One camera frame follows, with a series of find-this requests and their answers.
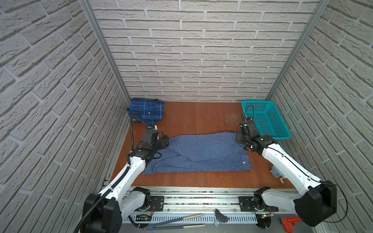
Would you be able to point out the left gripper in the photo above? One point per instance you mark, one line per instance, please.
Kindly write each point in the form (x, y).
(165, 140)

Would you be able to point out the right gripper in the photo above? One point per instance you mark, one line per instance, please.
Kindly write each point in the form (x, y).
(238, 136)

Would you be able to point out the blue small-check shirt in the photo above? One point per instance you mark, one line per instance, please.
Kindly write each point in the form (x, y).
(201, 153)

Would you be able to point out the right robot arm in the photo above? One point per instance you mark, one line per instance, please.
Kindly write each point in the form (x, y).
(315, 201)

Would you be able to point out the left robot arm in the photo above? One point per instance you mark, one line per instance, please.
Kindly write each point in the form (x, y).
(104, 212)

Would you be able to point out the teal plastic basket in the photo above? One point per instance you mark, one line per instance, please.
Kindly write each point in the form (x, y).
(267, 118)

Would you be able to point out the folded dark blue plaid shirt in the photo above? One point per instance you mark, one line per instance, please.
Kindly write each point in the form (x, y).
(151, 111)

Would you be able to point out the grey tape dispenser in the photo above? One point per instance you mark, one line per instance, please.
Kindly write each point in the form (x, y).
(276, 173)

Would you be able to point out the small black clip tool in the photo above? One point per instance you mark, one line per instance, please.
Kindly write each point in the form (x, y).
(220, 218)

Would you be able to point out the black round foot disc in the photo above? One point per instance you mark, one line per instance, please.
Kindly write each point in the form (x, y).
(263, 222)

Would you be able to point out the red pipe wrench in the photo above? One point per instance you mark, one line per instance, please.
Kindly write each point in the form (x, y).
(289, 222)

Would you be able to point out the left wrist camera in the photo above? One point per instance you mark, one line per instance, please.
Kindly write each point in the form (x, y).
(152, 126)

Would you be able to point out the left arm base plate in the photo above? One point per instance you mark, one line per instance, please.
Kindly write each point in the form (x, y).
(153, 204)

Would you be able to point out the aluminium rail frame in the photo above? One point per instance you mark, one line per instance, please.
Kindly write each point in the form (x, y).
(199, 201)

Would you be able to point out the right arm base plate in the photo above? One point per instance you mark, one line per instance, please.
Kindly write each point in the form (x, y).
(247, 204)

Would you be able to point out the long blue-handled tongs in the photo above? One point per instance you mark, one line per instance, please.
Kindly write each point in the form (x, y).
(169, 225)

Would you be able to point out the right corner aluminium post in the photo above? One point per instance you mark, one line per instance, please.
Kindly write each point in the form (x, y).
(315, 17)

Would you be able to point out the corner aluminium post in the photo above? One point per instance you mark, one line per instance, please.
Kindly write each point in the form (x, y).
(93, 21)
(315, 17)

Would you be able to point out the left corner aluminium post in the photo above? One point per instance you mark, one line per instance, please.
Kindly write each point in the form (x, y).
(93, 21)

